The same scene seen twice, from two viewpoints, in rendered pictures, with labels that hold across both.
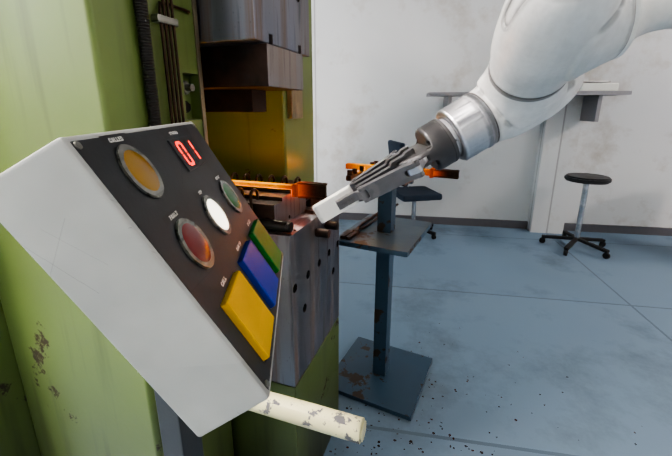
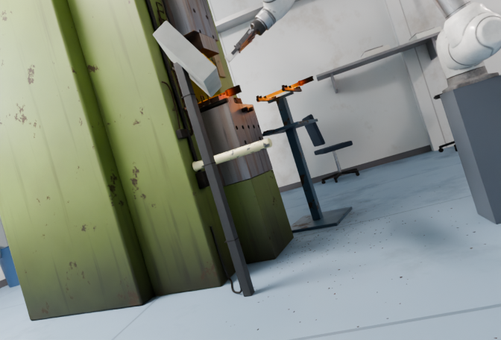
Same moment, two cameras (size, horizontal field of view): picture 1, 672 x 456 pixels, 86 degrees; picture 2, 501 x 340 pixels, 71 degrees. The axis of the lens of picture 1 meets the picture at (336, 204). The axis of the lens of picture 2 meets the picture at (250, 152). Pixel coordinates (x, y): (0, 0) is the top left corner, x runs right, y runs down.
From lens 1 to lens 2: 128 cm
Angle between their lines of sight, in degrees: 17
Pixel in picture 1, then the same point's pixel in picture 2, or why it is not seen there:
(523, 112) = (274, 5)
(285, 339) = not seen: hidden behind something
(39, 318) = (133, 159)
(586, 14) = not seen: outside the picture
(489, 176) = (386, 121)
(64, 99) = (138, 60)
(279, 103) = not seen: hidden behind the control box
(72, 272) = (171, 45)
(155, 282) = (186, 44)
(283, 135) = not seen: hidden behind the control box
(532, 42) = not seen: outside the picture
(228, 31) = (183, 31)
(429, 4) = (299, 25)
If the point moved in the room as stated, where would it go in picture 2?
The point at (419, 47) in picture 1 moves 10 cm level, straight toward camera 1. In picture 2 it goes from (302, 53) to (301, 51)
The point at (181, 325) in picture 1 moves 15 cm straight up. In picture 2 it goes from (193, 52) to (183, 17)
